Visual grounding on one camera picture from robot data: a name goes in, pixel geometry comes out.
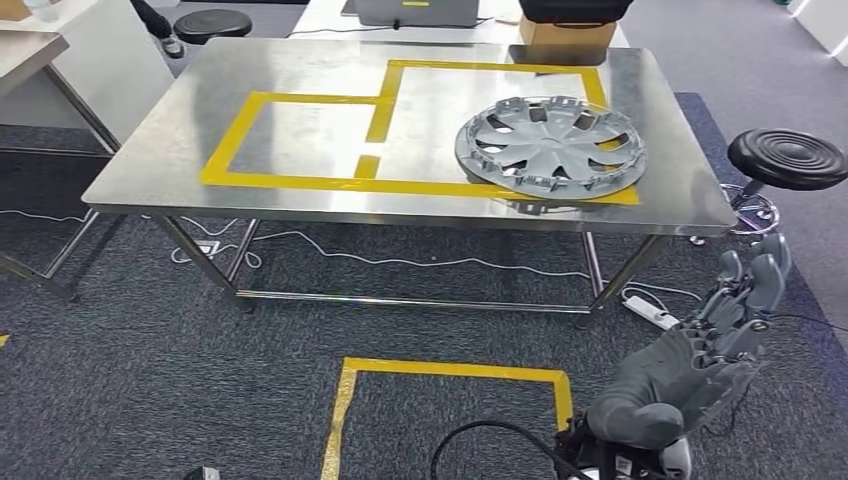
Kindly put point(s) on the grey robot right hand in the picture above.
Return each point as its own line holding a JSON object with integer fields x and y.
{"x": 676, "y": 384}

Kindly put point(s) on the small white keypad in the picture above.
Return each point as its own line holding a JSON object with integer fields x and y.
{"x": 510, "y": 20}

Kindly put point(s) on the cardboard box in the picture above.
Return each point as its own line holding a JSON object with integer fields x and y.
{"x": 563, "y": 34}
{"x": 13, "y": 10}

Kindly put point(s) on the stainless steel side table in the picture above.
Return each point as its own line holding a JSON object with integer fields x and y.
{"x": 26, "y": 53}

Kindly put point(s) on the white power strip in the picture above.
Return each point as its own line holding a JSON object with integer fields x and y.
{"x": 649, "y": 311}

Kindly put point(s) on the black ribbed-seat stool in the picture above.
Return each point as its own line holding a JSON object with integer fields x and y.
{"x": 788, "y": 156}

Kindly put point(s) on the black round stool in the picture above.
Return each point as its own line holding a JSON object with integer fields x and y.
{"x": 212, "y": 23}

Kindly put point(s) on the grey laptop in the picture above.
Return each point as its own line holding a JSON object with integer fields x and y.
{"x": 417, "y": 13}

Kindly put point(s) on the dark grey robot left leg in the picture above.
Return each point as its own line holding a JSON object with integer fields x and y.
{"x": 202, "y": 474}

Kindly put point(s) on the white desk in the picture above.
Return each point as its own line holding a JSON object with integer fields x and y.
{"x": 318, "y": 16}

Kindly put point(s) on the silver wheel hubcap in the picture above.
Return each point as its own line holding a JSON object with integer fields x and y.
{"x": 556, "y": 142}

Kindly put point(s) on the white plug adapter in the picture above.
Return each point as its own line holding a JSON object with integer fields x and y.
{"x": 206, "y": 249}

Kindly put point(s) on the person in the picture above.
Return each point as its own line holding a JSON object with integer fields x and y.
{"x": 152, "y": 20}

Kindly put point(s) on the stainless steel workbench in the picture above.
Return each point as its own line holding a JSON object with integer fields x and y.
{"x": 166, "y": 166}

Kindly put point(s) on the black carry case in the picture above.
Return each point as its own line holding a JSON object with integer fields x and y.
{"x": 576, "y": 10}

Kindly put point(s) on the white table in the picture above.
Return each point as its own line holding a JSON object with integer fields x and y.
{"x": 119, "y": 73}

